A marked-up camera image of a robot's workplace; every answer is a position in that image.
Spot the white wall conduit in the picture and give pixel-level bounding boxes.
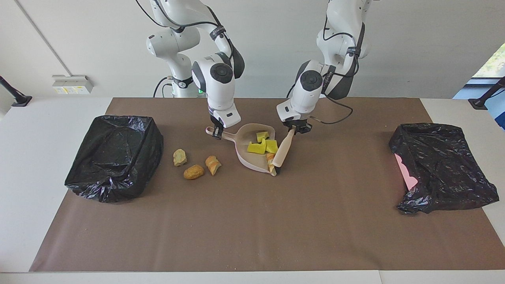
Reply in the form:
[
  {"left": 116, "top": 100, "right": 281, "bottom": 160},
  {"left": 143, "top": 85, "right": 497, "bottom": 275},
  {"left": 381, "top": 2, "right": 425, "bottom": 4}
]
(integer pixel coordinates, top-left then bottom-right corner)
[{"left": 15, "top": 0, "right": 72, "bottom": 76}]

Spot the beige plastic dustpan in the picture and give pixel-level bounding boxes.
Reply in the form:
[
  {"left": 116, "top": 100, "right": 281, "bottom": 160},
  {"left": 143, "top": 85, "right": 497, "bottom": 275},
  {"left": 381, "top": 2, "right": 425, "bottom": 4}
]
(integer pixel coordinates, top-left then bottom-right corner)
[{"left": 205, "top": 123, "right": 279, "bottom": 174}]

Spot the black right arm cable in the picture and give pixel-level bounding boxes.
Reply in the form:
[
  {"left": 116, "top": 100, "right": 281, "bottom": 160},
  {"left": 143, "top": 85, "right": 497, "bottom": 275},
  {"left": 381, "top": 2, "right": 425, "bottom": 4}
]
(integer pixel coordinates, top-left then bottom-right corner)
[{"left": 135, "top": 0, "right": 237, "bottom": 79}]

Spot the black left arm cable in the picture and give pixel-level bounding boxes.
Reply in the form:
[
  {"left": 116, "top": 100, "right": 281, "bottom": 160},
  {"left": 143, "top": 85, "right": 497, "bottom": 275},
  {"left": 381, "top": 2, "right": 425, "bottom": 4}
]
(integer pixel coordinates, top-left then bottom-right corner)
[{"left": 290, "top": 0, "right": 365, "bottom": 125}]

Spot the brown paper table mat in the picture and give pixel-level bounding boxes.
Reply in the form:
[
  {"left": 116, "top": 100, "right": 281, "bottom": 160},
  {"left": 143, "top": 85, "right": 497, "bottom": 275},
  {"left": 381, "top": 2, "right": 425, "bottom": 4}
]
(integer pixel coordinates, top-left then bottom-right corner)
[{"left": 30, "top": 97, "right": 505, "bottom": 273}]

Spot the beige handled cleaning brush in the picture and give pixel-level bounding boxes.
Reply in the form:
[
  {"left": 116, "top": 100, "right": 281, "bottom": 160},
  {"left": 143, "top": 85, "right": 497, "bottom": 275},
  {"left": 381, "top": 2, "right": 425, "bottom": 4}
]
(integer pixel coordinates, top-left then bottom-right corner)
[{"left": 272, "top": 127, "right": 296, "bottom": 176}]

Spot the brown peanut shaped bread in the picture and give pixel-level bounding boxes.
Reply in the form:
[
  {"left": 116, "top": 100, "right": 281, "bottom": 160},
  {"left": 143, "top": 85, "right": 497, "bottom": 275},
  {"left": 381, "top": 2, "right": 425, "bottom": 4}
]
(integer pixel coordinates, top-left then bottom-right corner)
[{"left": 183, "top": 164, "right": 205, "bottom": 181}]

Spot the window with green view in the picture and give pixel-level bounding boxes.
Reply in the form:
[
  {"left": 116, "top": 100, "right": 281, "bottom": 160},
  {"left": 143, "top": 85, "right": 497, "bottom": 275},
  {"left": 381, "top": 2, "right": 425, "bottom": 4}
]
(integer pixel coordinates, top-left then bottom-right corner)
[{"left": 471, "top": 41, "right": 505, "bottom": 79}]

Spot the black plastic trash bag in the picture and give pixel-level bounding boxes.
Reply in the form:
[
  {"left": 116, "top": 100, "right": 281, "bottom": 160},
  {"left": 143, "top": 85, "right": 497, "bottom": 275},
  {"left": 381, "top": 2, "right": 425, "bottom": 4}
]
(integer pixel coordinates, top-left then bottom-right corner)
[
  {"left": 64, "top": 115, "right": 164, "bottom": 204},
  {"left": 389, "top": 123, "right": 500, "bottom": 215}
]

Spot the white wall socket box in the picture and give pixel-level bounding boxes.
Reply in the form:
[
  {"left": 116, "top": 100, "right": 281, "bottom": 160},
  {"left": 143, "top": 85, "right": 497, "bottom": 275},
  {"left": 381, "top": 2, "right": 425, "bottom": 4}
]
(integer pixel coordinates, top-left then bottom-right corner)
[{"left": 52, "top": 75, "right": 94, "bottom": 95}]

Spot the pink plastic bin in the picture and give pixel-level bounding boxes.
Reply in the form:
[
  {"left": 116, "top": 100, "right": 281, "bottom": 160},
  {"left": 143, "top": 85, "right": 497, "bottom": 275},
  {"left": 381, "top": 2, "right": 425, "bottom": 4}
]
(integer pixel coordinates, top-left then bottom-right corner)
[{"left": 395, "top": 153, "right": 419, "bottom": 191}]

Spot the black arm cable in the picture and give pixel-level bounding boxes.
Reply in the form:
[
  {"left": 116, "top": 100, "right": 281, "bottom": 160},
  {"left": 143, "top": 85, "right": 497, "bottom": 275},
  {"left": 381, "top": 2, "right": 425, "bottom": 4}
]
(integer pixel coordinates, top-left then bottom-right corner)
[
  {"left": 290, "top": 0, "right": 365, "bottom": 125},
  {"left": 135, "top": 0, "right": 237, "bottom": 79}
]

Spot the black stand foot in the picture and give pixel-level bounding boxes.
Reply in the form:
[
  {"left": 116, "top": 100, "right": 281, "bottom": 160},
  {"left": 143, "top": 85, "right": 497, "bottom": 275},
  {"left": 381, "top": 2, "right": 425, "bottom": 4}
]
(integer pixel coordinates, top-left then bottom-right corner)
[
  {"left": 468, "top": 76, "right": 505, "bottom": 110},
  {"left": 0, "top": 75, "right": 33, "bottom": 108}
]

